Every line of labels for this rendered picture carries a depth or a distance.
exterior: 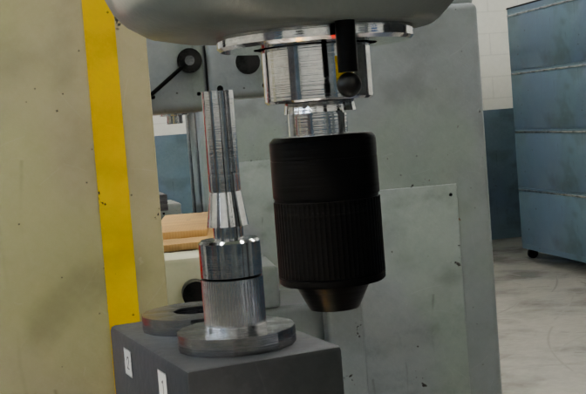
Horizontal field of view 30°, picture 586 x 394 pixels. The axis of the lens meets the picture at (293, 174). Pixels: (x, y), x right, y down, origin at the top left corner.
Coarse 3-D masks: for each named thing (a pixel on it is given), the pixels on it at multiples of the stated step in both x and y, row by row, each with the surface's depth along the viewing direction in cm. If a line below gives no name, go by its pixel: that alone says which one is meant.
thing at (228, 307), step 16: (208, 256) 81; (224, 256) 80; (240, 256) 81; (256, 256) 82; (208, 272) 81; (224, 272) 80; (240, 272) 81; (256, 272) 82; (208, 288) 81; (224, 288) 81; (240, 288) 81; (256, 288) 81; (208, 304) 81; (224, 304) 81; (240, 304) 81; (256, 304) 81; (208, 320) 82; (224, 320) 81; (240, 320) 81; (256, 320) 81
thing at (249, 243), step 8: (208, 240) 83; (232, 240) 81; (240, 240) 81; (248, 240) 81; (256, 240) 82; (200, 248) 82; (208, 248) 81; (216, 248) 80; (224, 248) 80; (232, 248) 80; (240, 248) 81; (248, 248) 81; (256, 248) 82
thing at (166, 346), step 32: (160, 320) 89; (192, 320) 88; (288, 320) 84; (128, 352) 89; (160, 352) 82; (192, 352) 80; (224, 352) 79; (256, 352) 79; (288, 352) 79; (320, 352) 79; (128, 384) 91; (160, 384) 81; (192, 384) 75; (224, 384) 76; (256, 384) 77; (288, 384) 78; (320, 384) 79
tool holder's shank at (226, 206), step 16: (208, 96) 81; (224, 96) 81; (208, 112) 81; (224, 112) 81; (208, 128) 81; (224, 128) 81; (208, 144) 81; (224, 144) 81; (208, 160) 82; (224, 160) 81; (208, 176) 82; (224, 176) 81; (224, 192) 81; (240, 192) 82; (208, 208) 82; (224, 208) 81; (240, 208) 82; (208, 224) 82; (224, 224) 81; (240, 224) 81; (224, 240) 82
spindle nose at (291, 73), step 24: (264, 48) 47; (288, 48) 46; (312, 48) 45; (336, 48) 46; (360, 48) 46; (264, 72) 47; (288, 72) 46; (312, 72) 45; (360, 72) 46; (264, 96) 48; (288, 96) 46; (312, 96) 46; (336, 96) 46; (360, 96) 46
